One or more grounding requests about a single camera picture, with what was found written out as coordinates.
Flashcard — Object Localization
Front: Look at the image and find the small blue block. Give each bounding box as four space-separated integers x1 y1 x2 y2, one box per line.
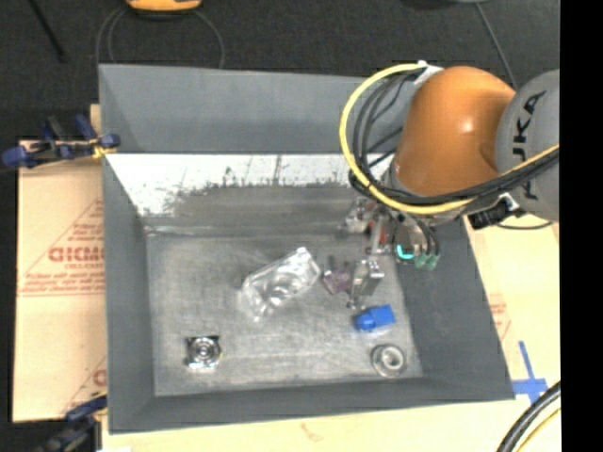
352 304 397 333

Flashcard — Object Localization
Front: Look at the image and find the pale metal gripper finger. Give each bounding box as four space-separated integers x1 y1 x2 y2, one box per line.
366 258 386 297
347 259 368 311

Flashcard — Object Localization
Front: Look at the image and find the grey metal bin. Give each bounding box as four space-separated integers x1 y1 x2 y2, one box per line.
97 63 515 433

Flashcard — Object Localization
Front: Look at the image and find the brown cardboard board red print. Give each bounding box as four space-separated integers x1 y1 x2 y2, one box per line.
11 104 561 424

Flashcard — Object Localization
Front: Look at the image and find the black cylinder on white bracket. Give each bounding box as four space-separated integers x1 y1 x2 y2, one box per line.
467 191 527 230

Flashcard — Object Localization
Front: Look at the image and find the small clear purple object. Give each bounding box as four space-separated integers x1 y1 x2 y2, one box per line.
321 256 353 297

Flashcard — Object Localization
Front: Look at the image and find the clear plastic container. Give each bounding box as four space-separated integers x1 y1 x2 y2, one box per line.
237 246 322 322

